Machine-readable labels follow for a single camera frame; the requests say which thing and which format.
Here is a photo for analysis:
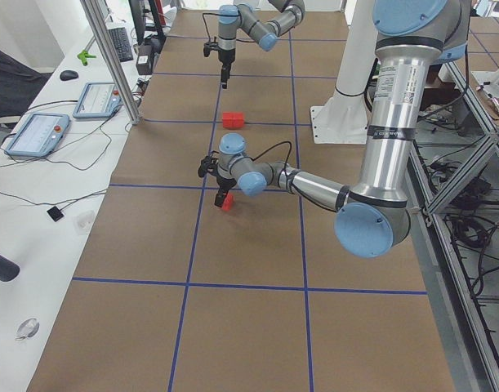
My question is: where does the aluminium truss frame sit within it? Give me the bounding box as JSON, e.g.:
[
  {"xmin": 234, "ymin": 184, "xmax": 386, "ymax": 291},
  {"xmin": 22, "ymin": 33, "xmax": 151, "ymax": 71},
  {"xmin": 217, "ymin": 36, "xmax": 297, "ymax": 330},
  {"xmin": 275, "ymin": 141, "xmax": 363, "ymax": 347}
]
[{"xmin": 403, "ymin": 16, "xmax": 499, "ymax": 392}]

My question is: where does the black cylindrical handle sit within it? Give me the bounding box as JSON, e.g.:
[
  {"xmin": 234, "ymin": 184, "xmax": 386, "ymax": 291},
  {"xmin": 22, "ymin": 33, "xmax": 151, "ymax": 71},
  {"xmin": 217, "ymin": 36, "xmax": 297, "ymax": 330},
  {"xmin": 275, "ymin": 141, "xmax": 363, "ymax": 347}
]
[{"xmin": 0, "ymin": 255, "xmax": 20, "ymax": 282}]

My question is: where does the aluminium frame post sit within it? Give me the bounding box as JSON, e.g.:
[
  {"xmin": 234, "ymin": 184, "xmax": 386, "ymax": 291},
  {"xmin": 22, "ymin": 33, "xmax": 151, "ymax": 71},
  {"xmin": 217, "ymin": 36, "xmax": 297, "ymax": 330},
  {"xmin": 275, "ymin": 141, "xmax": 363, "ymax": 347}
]
[{"xmin": 80, "ymin": 0, "xmax": 140, "ymax": 126}]

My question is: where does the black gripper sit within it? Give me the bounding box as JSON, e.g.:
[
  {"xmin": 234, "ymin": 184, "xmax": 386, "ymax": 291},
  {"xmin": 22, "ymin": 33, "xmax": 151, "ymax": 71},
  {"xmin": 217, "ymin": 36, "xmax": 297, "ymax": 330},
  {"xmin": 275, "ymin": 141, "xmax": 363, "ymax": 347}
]
[
  {"xmin": 214, "ymin": 171, "xmax": 235, "ymax": 207},
  {"xmin": 218, "ymin": 48, "xmax": 236, "ymax": 89}
]

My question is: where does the teach pendant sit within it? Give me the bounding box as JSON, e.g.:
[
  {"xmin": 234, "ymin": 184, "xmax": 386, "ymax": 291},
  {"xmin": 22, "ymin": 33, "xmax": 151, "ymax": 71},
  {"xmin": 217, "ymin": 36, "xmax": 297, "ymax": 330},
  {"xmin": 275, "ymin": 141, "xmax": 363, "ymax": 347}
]
[
  {"xmin": 73, "ymin": 82, "xmax": 122, "ymax": 120},
  {"xmin": 5, "ymin": 113, "xmax": 71, "ymax": 158}
]

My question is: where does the black keyboard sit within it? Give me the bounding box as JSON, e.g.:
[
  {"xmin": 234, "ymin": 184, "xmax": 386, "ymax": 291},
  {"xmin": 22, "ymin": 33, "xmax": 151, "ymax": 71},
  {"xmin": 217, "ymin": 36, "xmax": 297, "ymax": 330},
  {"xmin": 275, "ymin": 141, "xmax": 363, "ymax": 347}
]
[{"xmin": 108, "ymin": 27, "xmax": 134, "ymax": 62}]

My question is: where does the green plastic clamp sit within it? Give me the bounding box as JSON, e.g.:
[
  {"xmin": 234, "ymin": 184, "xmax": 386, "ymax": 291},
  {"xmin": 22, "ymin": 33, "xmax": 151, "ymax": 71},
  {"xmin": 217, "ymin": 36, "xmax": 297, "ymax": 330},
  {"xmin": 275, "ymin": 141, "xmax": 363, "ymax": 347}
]
[{"xmin": 77, "ymin": 50, "xmax": 96, "ymax": 66}]

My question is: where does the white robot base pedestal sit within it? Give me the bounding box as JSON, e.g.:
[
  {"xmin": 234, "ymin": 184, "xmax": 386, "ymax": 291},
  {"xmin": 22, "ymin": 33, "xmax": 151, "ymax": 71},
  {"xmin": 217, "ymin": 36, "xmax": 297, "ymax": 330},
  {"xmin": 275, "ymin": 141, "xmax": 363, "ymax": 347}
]
[{"xmin": 310, "ymin": 0, "xmax": 377, "ymax": 145}]

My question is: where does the brown paper table mat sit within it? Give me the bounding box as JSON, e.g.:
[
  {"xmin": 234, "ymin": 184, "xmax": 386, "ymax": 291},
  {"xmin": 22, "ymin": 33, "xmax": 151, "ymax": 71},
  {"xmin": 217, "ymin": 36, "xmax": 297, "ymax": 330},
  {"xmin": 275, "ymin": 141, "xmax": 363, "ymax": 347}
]
[{"xmin": 29, "ymin": 11, "xmax": 453, "ymax": 391}]

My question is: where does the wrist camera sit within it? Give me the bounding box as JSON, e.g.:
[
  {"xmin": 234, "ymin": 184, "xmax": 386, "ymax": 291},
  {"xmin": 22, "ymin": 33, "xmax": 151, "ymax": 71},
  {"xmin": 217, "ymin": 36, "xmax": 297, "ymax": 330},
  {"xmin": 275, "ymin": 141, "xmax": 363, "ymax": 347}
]
[
  {"xmin": 203, "ymin": 38, "xmax": 219, "ymax": 57},
  {"xmin": 198, "ymin": 152, "xmax": 218, "ymax": 178}
]

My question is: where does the black power adapter box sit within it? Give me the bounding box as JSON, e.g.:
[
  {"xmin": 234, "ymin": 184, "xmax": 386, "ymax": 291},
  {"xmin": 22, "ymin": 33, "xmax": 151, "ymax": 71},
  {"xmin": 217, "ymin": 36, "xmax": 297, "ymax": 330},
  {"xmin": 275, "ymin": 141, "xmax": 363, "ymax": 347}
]
[{"xmin": 136, "ymin": 44, "xmax": 154, "ymax": 76}]

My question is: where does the clear plastic packet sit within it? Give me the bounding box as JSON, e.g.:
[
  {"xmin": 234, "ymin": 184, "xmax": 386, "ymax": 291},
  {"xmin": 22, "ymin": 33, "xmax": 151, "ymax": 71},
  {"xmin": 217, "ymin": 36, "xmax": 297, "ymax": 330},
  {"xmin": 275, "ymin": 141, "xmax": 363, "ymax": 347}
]
[{"xmin": 72, "ymin": 210, "xmax": 96, "ymax": 235}]

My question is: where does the clear plastic disc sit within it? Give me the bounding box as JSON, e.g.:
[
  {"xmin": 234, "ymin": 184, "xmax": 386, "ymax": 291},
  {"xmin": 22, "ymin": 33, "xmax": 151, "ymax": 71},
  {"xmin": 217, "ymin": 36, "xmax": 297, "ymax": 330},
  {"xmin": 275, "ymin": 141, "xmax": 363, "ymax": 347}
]
[{"xmin": 15, "ymin": 318, "xmax": 40, "ymax": 341}]

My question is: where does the near teach pendant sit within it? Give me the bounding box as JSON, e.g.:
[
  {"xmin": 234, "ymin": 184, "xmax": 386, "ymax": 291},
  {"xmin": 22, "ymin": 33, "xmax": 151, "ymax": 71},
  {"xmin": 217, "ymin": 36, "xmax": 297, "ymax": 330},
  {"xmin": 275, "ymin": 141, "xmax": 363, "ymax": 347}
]
[{"xmin": 5, "ymin": 113, "xmax": 71, "ymax": 158}]

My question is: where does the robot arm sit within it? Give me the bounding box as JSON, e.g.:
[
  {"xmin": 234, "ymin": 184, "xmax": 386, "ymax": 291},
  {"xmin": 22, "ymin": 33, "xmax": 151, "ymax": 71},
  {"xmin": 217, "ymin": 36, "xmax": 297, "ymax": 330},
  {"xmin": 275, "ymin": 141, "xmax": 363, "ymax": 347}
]
[
  {"xmin": 198, "ymin": 1, "xmax": 470, "ymax": 258},
  {"xmin": 212, "ymin": 0, "xmax": 305, "ymax": 89}
]

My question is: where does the red foam block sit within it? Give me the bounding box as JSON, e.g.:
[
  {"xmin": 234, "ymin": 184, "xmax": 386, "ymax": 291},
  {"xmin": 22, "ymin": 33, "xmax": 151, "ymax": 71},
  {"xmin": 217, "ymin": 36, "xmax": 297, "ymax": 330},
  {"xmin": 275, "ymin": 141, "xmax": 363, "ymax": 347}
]
[
  {"xmin": 221, "ymin": 112, "xmax": 235, "ymax": 129},
  {"xmin": 221, "ymin": 194, "xmax": 234, "ymax": 212},
  {"xmin": 231, "ymin": 112, "xmax": 245, "ymax": 129}
]

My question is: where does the small black square device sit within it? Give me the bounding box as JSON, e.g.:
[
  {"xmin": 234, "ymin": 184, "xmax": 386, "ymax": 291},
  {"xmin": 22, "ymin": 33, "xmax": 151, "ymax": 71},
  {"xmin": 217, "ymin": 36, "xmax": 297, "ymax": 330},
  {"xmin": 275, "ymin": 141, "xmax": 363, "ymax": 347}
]
[{"xmin": 47, "ymin": 206, "xmax": 65, "ymax": 222}]

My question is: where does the black computer mouse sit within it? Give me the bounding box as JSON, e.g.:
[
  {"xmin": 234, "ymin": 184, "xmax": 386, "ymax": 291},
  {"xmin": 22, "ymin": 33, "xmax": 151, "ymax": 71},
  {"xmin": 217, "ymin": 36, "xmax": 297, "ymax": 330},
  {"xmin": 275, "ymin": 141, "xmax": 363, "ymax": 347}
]
[{"xmin": 59, "ymin": 69, "xmax": 79, "ymax": 82}]

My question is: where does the far teach pendant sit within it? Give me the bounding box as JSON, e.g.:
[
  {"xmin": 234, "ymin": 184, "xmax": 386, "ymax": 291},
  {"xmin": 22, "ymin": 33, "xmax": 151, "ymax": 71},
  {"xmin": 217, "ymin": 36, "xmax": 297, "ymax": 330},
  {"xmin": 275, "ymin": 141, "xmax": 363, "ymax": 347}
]
[{"xmin": 73, "ymin": 82, "xmax": 122, "ymax": 120}]

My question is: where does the seated person in black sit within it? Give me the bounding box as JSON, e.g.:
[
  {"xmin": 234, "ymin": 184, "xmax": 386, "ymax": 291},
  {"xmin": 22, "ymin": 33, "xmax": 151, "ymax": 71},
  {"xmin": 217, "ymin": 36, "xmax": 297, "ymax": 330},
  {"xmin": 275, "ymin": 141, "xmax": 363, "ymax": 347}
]
[{"xmin": 0, "ymin": 50, "xmax": 48, "ymax": 117}]

